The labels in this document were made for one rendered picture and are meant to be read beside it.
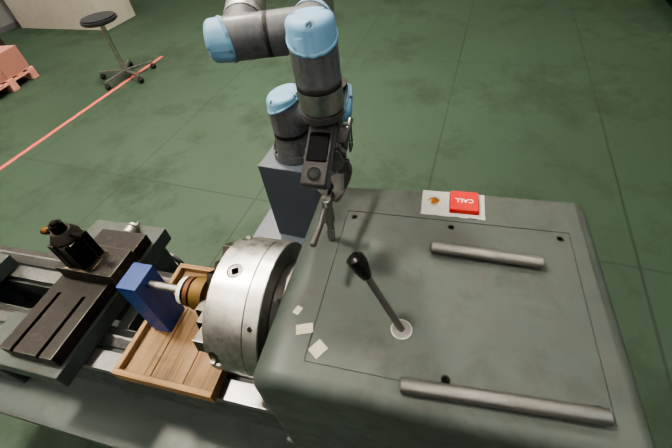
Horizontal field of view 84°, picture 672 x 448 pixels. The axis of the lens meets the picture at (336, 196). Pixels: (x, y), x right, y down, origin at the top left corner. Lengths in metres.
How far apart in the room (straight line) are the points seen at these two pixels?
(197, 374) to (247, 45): 0.84
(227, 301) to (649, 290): 2.22
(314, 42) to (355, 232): 0.41
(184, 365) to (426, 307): 0.72
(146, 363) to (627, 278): 2.31
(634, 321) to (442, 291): 1.78
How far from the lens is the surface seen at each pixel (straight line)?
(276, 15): 0.69
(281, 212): 1.42
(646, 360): 2.35
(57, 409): 1.78
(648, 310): 2.51
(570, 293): 0.79
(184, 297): 1.01
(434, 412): 0.65
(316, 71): 0.59
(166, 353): 1.23
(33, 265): 1.79
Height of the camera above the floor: 1.87
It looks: 44 degrees down
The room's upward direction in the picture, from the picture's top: 8 degrees counter-clockwise
